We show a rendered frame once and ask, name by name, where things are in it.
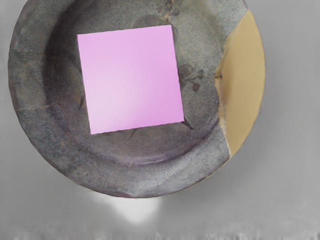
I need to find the pink block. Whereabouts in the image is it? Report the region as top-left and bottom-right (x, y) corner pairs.
(76, 24), (186, 135)

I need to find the grey and tan ceramic plate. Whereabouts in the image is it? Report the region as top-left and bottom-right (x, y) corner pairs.
(7, 0), (266, 200)

